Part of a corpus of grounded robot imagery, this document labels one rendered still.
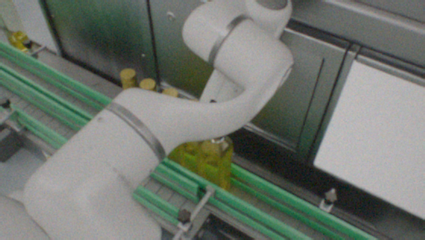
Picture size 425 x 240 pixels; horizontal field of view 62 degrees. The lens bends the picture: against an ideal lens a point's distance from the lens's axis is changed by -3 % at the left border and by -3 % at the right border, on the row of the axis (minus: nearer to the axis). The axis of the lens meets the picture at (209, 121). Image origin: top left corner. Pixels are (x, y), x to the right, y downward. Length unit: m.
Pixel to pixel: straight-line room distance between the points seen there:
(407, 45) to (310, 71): 0.18
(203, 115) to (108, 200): 0.13
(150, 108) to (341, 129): 0.48
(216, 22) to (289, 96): 0.36
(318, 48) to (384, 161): 0.28
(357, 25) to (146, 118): 0.39
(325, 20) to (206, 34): 0.26
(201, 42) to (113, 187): 0.20
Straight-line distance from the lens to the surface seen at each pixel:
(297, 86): 0.74
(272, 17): 0.48
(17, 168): 1.28
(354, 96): 0.70
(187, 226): 0.80
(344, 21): 0.63
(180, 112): 0.37
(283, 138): 0.86
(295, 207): 0.88
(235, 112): 0.38
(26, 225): 0.44
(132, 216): 0.37
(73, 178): 0.35
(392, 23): 0.61
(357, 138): 0.77
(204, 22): 0.44
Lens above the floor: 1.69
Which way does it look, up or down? 49 degrees down
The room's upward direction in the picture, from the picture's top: straight up
